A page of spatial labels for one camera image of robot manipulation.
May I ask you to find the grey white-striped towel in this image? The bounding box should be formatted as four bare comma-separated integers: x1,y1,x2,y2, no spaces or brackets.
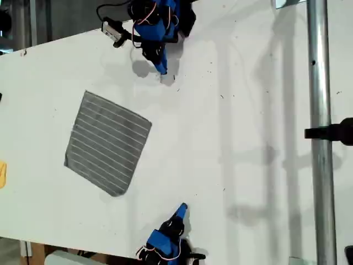
63,90,153,198

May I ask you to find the white box under table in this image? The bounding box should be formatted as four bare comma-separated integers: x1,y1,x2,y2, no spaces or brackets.
44,250,110,265

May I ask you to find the wooden table leg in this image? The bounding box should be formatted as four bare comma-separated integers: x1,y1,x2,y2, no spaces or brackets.
29,243,46,265

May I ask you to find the dark round object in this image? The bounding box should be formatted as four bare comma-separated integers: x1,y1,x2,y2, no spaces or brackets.
0,9,12,34

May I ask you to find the white table leg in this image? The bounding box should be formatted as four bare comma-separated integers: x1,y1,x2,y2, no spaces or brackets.
19,240,33,258

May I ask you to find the yellow object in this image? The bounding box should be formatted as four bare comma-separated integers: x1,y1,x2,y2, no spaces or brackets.
0,161,8,190

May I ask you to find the short black camera stalk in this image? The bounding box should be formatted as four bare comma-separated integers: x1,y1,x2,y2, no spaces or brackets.
112,27,133,49

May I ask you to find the black camera cable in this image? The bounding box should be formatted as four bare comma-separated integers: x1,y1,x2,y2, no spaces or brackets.
95,0,132,22

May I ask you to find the grey metal frame bar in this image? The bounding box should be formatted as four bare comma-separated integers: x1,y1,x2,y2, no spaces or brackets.
29,0,38,46

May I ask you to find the steel post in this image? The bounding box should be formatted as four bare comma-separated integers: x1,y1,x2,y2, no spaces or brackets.
306,0,338,265

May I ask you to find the black post clamp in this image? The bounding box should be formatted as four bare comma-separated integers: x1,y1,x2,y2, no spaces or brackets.
304,117,353,147

